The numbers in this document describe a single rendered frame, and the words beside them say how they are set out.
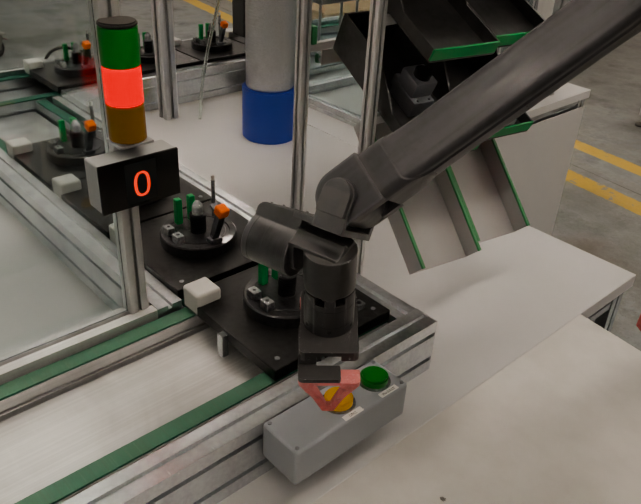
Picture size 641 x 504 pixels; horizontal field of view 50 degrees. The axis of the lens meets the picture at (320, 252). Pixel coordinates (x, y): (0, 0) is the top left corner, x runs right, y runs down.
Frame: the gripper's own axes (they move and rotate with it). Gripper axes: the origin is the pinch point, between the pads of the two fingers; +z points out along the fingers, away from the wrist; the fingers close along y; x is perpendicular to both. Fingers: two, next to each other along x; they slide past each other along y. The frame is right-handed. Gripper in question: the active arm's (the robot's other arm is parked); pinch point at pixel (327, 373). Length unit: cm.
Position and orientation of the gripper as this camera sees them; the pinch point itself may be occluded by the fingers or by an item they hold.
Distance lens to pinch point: 86.0
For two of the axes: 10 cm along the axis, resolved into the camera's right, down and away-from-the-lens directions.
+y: 0.0, 6.3, -7.8
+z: -0.1, 7.8, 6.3
